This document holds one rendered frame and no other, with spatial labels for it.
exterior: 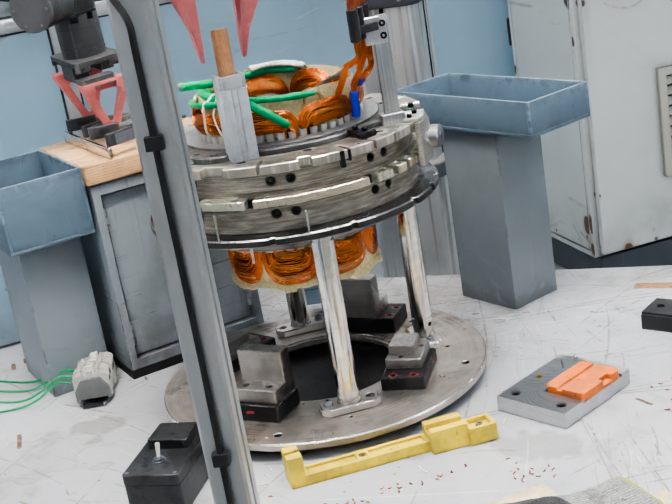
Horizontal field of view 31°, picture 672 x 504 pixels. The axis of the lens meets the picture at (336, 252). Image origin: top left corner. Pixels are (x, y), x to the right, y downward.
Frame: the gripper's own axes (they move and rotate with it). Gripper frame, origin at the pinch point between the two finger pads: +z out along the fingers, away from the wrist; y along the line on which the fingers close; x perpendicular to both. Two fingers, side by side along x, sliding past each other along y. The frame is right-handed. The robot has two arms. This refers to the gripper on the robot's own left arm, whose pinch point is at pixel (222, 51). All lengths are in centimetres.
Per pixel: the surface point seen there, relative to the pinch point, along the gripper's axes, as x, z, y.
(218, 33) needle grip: -1.0, -2.0, -0.2
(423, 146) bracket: -1.7, 13.2, 19.7
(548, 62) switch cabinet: 211, 61, 124
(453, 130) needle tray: 22.6, 19.4, 31.2
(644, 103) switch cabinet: 192, 73, 146
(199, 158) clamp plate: 0.7, 10.8, -3.9
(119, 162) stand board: 24.7, 16.4, -11.3
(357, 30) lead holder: -1.8, -0.2, 13.8
